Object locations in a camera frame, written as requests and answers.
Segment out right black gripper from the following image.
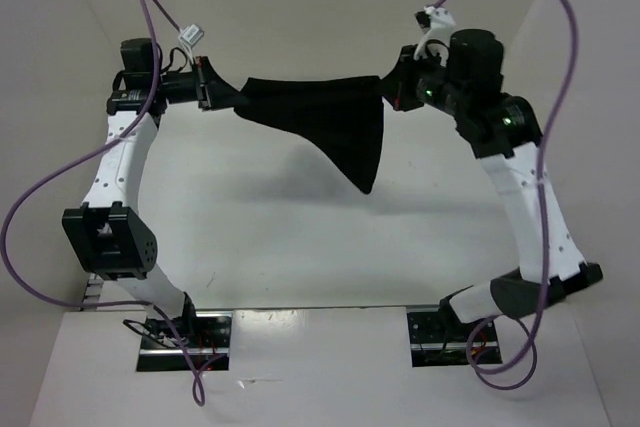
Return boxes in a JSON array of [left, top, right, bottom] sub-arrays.
[[375, 42, 469, 116]]

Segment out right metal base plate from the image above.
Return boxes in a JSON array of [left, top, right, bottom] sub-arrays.
[[406, 306, 502, 368]]

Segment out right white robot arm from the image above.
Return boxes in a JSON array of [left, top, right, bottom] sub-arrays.
[[382, 29, 603, 340]]

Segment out purple cable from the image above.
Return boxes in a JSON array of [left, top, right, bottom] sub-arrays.
[[429, 0, 577, 392], [0, 0, 207, 407]]

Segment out black skirt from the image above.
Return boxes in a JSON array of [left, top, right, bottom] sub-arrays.
[[234, 76, 384, 195]]

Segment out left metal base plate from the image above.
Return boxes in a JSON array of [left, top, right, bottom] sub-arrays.
[[122, 310, 233, 372]]

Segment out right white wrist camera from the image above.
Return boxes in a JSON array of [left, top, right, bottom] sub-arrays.
[[413, 5, 456, 60]]

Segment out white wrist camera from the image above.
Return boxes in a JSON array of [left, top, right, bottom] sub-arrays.
[[178, 23, 204, 63], [413, 5, 456, 60]]

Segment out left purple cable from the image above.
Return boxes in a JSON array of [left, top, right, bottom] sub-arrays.
[[0, 0, 207, 407]]

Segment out metal base plate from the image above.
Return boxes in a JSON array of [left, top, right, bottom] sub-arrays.
[[406, 306, 502, 368], [122, 310, 233, 372]]

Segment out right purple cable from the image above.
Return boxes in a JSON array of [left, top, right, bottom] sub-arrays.
[[429, 0, 577, 392]]

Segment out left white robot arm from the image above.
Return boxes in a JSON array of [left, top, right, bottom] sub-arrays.
[[62, 38, 235, 347]]

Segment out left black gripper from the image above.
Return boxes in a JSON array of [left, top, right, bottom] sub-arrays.
[[153, 56, 250, 112]]

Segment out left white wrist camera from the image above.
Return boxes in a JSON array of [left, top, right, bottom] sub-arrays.
[[178, 23, 204, 63]]

